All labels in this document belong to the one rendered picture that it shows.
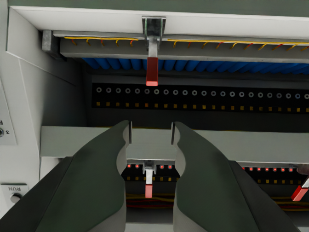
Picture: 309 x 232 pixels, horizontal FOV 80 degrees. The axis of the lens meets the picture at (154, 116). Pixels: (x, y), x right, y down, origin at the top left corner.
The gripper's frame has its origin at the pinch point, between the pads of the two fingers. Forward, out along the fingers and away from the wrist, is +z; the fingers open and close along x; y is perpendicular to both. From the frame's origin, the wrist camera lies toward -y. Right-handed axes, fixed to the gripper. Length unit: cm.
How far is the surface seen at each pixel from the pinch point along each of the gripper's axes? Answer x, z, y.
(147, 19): -0.8, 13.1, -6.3
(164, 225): 2.9, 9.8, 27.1
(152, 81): -0.1, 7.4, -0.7
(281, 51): 18.6, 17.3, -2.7
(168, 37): 2.0, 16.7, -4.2
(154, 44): 0.1, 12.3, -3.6
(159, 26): 0.7, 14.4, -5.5
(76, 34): -10.6, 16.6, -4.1
